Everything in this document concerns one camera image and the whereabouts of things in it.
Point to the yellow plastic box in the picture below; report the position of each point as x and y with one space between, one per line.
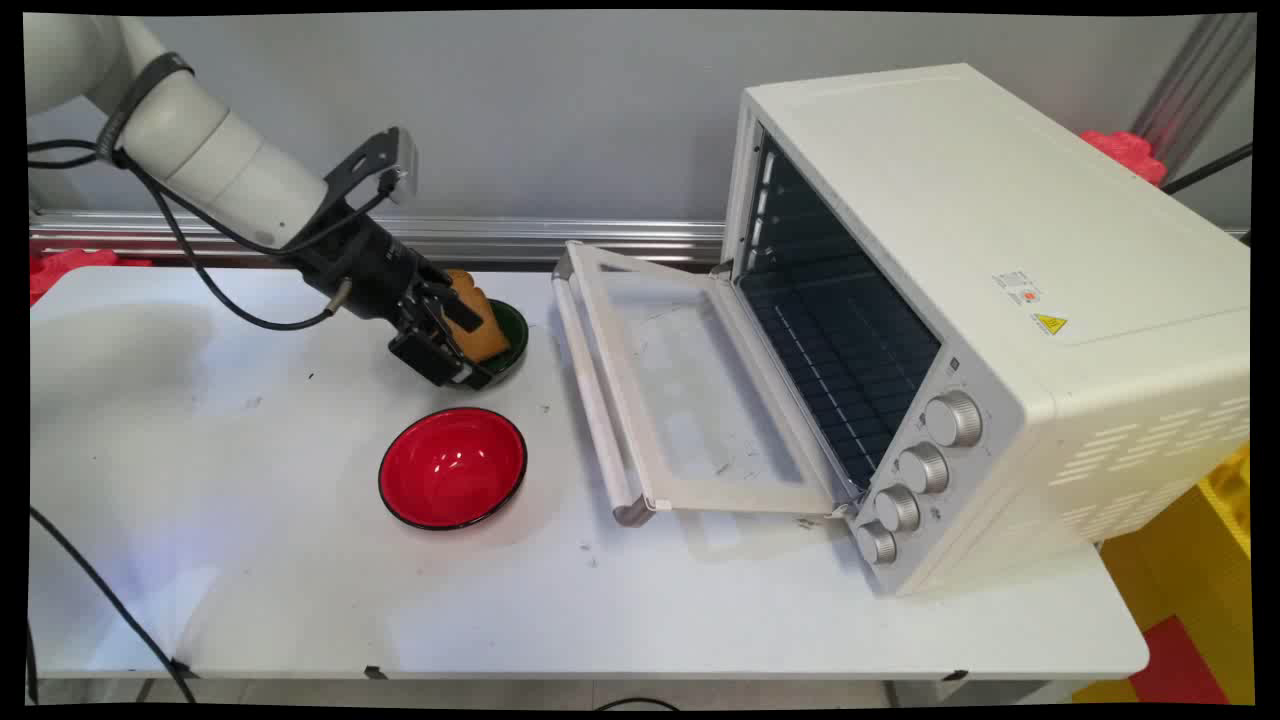
1230 500

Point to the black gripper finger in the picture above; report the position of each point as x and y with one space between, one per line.
432 358
462 310

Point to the red plastic object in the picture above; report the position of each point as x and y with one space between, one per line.
1125 155
75 268

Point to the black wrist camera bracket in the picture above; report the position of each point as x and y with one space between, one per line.
375 165

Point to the white printed label sticker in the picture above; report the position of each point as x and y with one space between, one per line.
1018 287

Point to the aluminium profile post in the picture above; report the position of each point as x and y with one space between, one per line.
1195 90

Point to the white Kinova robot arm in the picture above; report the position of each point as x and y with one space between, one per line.
215 150

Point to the dark green bowl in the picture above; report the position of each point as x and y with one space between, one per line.
512 335

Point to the red bowl with black rim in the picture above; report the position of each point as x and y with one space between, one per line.
452 468

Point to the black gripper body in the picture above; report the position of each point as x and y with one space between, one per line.
360 265

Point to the large silver oven knob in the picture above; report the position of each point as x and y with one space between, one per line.
953 418

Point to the aluminium wall rail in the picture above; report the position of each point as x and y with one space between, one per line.
500 238

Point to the brown toast bread slice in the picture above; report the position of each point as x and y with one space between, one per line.
487 335

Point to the white toaster oven body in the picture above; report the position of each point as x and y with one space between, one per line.
1000 250

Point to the white glass oven door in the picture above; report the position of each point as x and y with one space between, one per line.
690 400

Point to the yellow triangle warning sticker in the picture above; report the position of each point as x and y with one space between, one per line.
1050 324

